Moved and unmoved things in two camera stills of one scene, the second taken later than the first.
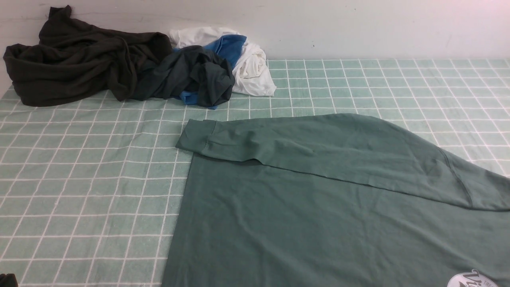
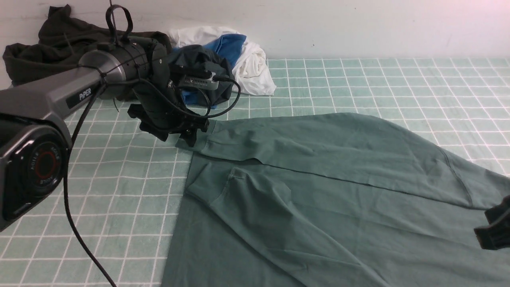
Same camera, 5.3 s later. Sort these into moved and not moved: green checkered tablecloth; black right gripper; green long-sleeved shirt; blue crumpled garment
Moved: black right gripper
Not moved: green long-sleeved shirt; green checkered tablecloth; blue crumpled garment
